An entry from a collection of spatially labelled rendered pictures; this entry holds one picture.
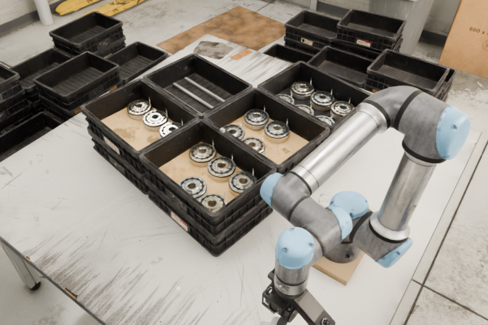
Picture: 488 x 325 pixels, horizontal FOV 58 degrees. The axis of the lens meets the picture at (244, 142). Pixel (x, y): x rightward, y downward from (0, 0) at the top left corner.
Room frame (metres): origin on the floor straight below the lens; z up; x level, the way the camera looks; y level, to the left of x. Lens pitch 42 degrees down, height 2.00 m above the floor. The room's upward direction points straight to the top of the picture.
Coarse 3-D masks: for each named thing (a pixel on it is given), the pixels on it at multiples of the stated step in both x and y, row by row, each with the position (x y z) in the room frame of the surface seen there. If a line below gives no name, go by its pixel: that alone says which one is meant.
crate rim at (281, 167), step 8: (256, 88) 1.55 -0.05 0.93; (240, 96) 1.48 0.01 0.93; (272, 96) 1.48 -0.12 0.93; (224, 104) 1.43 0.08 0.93; (216, 112) 1.39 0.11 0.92; (296, 112) 1.38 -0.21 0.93; (208, 120) 1.33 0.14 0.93; (312, 120) 1.33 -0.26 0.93; (328, 128) 1.28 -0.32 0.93; (232, 136) 1.23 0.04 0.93; (320, 136) 1.23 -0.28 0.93; (312, 144) 1.20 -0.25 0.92; (256, 152) 1.15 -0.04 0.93; (296, 152) 1.15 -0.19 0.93; (304, 152) 1.17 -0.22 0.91; (288, 160) 1.11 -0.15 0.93; (280, 168) 1.08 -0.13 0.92
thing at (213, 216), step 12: (204, 120) 1.33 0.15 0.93; (180, 132) 1.26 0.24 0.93; (216, 132) 1.27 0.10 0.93; (156, 144) 1.19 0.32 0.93; (240, 144) 1.19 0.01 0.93; (144, 156) 1.13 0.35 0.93; (252, 156) 1.13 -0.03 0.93; (168, 180) 1.01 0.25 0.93; (264, 180) 1.02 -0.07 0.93; (180, 192) 0.97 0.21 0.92; (252, 192) 0.98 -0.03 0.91; (192, 204) 0.92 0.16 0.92; (228, 204) 0.91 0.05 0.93; (216, 216) 0.87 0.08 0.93
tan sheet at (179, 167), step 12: (180, 156) 1.24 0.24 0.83; (216, 156) 1.24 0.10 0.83; (168, 168) 1.17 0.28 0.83; (180, 168) 1.17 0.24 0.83; (192, 168) 1.17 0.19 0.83; (204, 168) 1.17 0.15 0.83; (180, 180) 1.11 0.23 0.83; (204, 180) 1.11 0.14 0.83; (216, 192) 1.05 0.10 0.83; (228, 192) 1.05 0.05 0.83
